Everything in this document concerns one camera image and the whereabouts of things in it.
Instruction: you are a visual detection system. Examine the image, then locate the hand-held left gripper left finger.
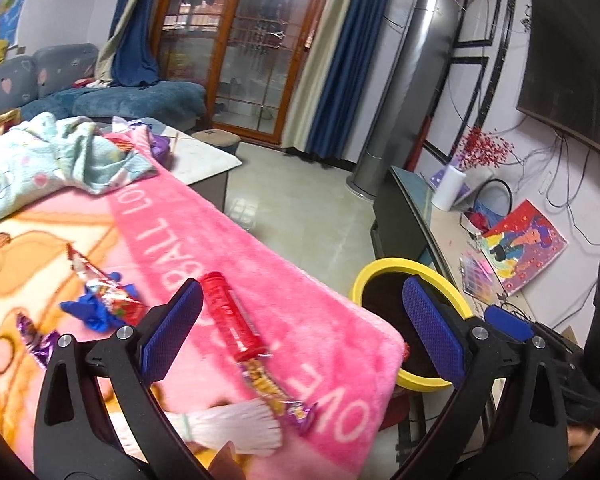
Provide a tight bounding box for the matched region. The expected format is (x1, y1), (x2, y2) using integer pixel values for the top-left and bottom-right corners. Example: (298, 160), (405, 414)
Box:
(32, 279), (216, 480)

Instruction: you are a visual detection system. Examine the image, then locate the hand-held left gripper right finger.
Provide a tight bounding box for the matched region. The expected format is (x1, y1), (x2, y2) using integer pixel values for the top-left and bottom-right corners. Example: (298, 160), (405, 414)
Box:
(390, 276), (570, 480)

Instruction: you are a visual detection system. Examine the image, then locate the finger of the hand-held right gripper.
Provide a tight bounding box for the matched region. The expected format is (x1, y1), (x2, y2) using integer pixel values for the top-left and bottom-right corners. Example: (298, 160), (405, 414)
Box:
(483, 304), (584, 362)

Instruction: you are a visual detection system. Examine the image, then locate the long red tube wrapper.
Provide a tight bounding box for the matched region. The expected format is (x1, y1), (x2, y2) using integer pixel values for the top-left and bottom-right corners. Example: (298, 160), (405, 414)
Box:
(200, 270), (274, 362)

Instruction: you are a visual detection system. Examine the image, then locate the red striped candy wrapper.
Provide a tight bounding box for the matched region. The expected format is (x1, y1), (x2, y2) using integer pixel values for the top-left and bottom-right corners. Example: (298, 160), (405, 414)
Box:
(66, 242), (149, 327)

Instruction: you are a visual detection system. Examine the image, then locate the black bin with yellow rim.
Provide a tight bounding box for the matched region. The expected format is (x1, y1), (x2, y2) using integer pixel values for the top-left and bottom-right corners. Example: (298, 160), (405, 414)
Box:
(351, 257), (474, 392)

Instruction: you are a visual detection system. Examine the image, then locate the blue plastic bag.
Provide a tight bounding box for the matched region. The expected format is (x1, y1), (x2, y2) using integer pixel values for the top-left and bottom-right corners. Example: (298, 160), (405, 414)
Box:
(59, 294), (113, 334)

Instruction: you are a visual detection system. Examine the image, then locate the white foam net sleeve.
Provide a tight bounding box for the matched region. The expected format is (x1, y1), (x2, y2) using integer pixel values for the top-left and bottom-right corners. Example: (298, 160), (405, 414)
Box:
(179, 401), (284, 459)

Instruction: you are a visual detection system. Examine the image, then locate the purple snack wrapper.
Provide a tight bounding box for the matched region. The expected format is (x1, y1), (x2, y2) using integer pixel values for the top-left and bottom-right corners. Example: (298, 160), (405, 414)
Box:
(15, 311), (62, 369)

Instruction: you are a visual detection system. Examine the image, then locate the person's right hand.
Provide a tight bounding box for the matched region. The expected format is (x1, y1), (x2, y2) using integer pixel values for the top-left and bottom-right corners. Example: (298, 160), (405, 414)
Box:
(567, 422), (600, 462)

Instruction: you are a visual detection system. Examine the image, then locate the person's left hand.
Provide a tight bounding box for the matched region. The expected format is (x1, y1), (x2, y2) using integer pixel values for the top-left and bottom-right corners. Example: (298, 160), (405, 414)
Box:
(209, 440), (247, 480)

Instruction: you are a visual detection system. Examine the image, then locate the colourful paint palette box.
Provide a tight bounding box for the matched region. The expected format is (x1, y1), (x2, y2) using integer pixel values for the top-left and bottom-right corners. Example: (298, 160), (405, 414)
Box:
(459, 251), (497, 304)

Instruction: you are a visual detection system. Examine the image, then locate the colourful figure painting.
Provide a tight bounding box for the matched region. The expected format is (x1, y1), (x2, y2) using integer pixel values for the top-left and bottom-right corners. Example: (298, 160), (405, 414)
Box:
(479, 198), (569, 297)

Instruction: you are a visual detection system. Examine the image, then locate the pink cartoon printed blanket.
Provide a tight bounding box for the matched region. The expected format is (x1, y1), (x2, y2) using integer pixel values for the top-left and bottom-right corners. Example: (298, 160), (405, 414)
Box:
(0, 125), (407, 480)

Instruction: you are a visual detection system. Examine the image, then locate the dark television cabinet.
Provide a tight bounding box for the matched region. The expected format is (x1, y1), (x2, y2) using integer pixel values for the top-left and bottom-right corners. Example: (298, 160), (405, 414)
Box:
(369, 164), (587, 441)

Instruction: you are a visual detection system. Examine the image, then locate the white cylinder vase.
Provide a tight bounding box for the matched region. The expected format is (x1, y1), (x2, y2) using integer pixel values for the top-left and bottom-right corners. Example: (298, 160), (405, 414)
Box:
(431, 163), (467, 212)

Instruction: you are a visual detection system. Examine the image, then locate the white coffee table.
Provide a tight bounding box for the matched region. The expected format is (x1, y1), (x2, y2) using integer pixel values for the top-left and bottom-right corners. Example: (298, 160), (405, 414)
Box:
(166, 132), (244, 212)

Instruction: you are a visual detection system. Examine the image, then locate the purple cloth bag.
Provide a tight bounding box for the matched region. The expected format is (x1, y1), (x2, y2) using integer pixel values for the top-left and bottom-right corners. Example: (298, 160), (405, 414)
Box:
(149, 131), (174, 167)

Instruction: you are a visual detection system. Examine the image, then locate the beige low stool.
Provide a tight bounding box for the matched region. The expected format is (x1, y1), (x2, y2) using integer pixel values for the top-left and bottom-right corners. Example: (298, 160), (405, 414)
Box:
(191, 129), (242, 147)

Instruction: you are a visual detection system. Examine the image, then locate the light blue cartoon quilt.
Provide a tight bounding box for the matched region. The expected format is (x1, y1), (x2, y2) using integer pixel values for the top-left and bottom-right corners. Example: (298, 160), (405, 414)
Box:
(0, 110), (159, 231)

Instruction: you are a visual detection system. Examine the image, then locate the blue heart print sofa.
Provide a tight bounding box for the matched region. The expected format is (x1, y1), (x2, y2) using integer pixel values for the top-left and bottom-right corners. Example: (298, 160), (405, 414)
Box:
(0, 42), (209, 147)

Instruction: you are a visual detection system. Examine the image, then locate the silver tower air conditioner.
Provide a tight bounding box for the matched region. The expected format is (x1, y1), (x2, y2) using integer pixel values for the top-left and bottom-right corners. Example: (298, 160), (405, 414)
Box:
(346, 0), (464, 207)

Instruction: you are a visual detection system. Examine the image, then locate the beige curtain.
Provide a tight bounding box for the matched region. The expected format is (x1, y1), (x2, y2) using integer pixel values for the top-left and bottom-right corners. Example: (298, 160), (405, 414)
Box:
(281, 0), (362, 149)
(95, 0), (152, 87)

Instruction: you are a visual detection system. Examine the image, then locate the gold red gift box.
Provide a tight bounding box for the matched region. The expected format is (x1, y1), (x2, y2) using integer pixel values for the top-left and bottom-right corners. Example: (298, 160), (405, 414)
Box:
(0, 109), (24, 137)

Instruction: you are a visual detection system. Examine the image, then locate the dark blue curtain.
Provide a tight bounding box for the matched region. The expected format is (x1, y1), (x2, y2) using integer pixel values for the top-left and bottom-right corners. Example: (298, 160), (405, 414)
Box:
(109, 0), (167, 89)
(304, 0), (399, 162)

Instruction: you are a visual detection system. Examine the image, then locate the wooden framed glass door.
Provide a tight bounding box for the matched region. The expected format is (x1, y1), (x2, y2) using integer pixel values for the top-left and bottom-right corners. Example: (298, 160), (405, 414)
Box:
(154, 0), (334, 147)

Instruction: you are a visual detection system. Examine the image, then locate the black wall television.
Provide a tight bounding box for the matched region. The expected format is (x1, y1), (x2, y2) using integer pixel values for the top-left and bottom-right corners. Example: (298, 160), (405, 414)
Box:
(515, 0), (600, 162)

